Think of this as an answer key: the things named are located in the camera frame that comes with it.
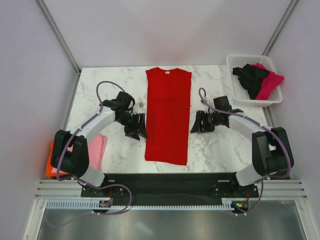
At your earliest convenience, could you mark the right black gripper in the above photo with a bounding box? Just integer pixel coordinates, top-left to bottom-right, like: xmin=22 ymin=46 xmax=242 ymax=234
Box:
xmin=190 ymin=110 xmax=220 ymax=134

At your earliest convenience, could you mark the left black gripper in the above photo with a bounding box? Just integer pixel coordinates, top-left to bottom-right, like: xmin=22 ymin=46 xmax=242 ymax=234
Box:
xmin=116 ymin=112 xmax=148 ymax=141

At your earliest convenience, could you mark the red t shirt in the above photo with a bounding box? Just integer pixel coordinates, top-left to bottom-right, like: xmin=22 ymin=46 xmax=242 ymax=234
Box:
xmin=145 ymin=67 xmax=192 ymax=166

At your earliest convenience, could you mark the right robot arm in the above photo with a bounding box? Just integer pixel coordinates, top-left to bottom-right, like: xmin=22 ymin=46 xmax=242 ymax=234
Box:
xmin=190 ymin=96 xmax=294 ymax=197

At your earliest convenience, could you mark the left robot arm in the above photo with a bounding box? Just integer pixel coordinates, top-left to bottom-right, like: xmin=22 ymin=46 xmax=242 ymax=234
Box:
xmin=50 ymin=91 xmax=148 ymax=197

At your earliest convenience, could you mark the folded pink t shirt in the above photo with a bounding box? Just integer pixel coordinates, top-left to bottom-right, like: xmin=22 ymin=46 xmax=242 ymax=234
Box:
xmin=66 ymin=133 xmax=109 ymax=171

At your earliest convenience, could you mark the white plastic basket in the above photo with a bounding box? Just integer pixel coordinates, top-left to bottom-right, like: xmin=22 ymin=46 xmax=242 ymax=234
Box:
xmin=226 ymin=54 xmax=284 ymax=108

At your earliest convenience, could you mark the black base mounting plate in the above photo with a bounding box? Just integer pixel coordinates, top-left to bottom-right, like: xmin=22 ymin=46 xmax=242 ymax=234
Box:
xmin=81 ymin=172 xmax=259 ymax=206

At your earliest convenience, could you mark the black t shirt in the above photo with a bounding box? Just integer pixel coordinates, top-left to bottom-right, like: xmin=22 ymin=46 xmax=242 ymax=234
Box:
xmin=232 ymin=64 xmax=269 ymax=100

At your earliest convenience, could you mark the magenta t shirt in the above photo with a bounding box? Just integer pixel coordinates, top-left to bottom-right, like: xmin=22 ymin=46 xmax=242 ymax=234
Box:
xmin=255 ymin=70 xmax=285 ymax=101

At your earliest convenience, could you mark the folded orange t shirt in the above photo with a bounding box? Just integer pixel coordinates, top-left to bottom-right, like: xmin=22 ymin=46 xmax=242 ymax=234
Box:
xmin=44 ymin=142 xmax=57 ymax=178

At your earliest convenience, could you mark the white slotted cable duct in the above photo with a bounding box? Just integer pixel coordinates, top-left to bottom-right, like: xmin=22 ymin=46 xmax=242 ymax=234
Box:
xmin=45 ymin=198 xmax=248 ymax=211

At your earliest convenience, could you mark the aluminium front rail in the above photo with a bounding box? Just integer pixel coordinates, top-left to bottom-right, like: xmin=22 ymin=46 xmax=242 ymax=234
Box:
xmin=35 ymin=179 xmax=307 ymax=201

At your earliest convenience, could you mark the right aluminium frame post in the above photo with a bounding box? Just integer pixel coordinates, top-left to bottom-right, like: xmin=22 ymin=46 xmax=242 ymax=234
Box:
xmin=262 ymin=0 xmax=300 ymax=56

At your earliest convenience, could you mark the aluminium frame post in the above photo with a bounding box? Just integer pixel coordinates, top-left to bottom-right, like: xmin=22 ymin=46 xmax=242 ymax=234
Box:
xmin=262 ymin=0 xmax=300 ymax=56
xmin=35 ymin=0 xmax=81 ymax=76

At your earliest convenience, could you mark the left aluminium frame post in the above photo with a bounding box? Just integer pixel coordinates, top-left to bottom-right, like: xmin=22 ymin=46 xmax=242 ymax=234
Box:
xmin=35 ymin=0 xmax=81 ymax=76

